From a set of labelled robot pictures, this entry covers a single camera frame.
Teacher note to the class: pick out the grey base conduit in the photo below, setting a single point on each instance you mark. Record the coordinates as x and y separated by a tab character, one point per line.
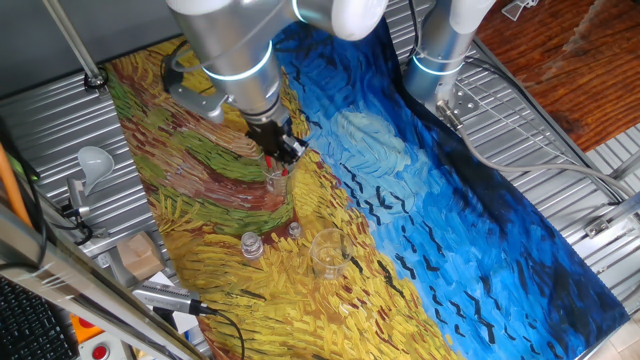
525	168

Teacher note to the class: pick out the clear glass bottle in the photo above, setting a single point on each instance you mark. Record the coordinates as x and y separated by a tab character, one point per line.
252	245

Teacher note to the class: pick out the small clear glass vial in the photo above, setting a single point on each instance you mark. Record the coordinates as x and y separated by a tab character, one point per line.
294	230

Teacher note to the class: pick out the Van Gogh painting tablecloth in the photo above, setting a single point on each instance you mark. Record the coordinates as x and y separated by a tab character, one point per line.
400	225

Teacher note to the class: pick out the orange box red button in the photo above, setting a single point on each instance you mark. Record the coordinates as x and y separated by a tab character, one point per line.
82	325

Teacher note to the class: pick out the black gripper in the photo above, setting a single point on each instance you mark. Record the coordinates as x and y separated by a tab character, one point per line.
270	136

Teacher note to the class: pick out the silver camera bracket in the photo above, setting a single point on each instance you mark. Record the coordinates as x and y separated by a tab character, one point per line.
200	102

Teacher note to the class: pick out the black table clamp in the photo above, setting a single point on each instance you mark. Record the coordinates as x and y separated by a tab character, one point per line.
80	225

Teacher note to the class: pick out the grey box red button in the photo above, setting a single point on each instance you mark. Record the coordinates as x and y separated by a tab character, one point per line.
100	351

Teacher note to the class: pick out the aluminium frame bar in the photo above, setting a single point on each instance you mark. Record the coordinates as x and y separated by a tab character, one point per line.
75	280

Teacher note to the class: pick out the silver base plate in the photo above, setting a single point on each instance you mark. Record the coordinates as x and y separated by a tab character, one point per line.
465	102

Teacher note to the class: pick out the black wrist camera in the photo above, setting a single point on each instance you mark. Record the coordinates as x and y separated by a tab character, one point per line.
170	75

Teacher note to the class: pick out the brown cardboard box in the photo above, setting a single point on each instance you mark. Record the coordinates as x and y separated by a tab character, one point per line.
140	255

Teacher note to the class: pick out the metal pole black foot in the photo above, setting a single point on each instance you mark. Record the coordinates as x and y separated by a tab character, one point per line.
75	45

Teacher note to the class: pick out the clear acrylic stand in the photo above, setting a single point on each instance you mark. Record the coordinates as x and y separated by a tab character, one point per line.
520	7

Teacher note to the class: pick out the orange pole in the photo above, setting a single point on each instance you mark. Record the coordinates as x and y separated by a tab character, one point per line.
10	185

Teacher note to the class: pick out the metal corner bracket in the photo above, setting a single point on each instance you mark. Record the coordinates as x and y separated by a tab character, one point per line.
597	227

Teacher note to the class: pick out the clear glass beaker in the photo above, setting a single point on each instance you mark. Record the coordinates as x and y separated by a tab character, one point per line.
330	255
277	185

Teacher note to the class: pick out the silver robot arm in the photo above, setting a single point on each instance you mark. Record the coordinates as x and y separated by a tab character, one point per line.
240	45

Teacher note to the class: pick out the silver depth camera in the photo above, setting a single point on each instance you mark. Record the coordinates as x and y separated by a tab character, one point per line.
160	296

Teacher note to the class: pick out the white plastic ladle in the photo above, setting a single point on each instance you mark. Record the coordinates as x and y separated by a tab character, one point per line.
95	165

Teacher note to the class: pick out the silver clamp mounted camera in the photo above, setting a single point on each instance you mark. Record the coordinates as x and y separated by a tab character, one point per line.
75	192

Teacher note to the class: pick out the black keyboard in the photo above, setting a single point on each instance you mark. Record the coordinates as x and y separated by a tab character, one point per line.
30	330

